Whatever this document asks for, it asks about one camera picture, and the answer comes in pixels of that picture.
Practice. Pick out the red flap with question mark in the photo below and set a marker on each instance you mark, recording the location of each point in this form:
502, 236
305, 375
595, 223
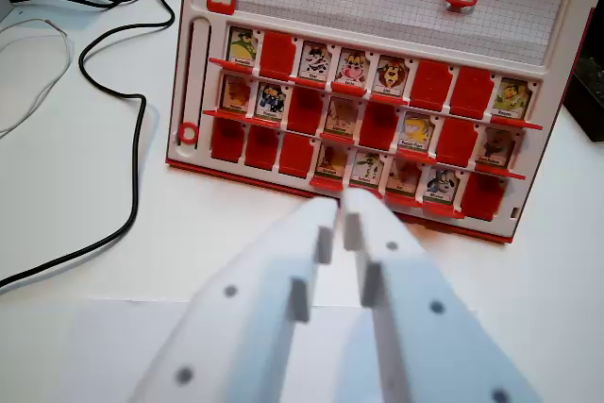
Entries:
514, 121

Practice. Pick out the black box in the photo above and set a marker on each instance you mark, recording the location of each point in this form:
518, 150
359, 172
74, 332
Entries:
585, 91

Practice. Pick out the red and white game board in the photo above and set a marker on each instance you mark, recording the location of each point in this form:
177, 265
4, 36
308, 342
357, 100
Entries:
377, 11

